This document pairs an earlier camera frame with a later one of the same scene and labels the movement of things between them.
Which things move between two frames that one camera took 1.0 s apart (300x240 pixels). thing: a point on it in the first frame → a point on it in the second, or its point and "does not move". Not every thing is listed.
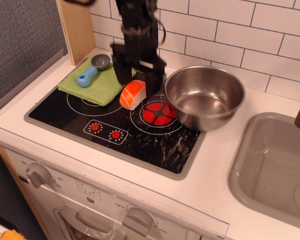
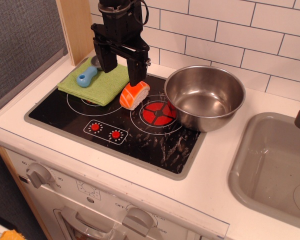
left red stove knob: (95, 127) does not move
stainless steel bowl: (205, 98) does not move
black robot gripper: (141, 42) → (123, 34)
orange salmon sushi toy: (133, 94) does not move
